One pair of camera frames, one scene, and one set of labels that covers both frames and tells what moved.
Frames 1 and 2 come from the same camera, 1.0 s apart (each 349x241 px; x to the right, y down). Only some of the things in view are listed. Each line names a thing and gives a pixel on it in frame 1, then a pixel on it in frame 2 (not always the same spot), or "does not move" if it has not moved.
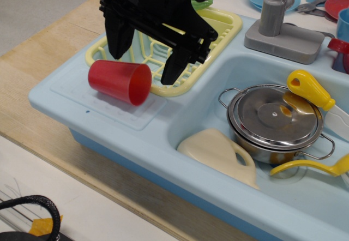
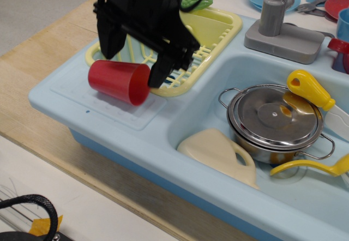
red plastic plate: [334, 5] does not move
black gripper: [163, 9] → [150, 10]
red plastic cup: [129, 82] does not move
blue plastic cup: [342, 28] does not move
